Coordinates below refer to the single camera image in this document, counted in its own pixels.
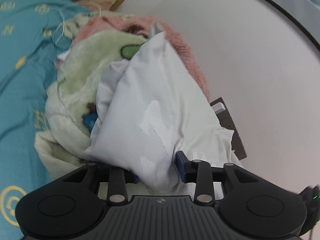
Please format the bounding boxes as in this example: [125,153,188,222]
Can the teal patterned bed sheet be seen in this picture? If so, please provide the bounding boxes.
[1,0,88,239]

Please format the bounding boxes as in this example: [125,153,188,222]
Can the white charging cable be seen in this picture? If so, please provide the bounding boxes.
[44,0,102,47]

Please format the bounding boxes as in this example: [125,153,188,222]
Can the green fleece blanket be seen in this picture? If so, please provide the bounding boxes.
[34,15,153,180]

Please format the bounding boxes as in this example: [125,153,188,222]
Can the pink fleece blanket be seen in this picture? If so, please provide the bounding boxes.
[74,16,210,100]

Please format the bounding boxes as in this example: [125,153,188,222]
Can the white t-shirt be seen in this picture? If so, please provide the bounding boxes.
[85,39,239,195]

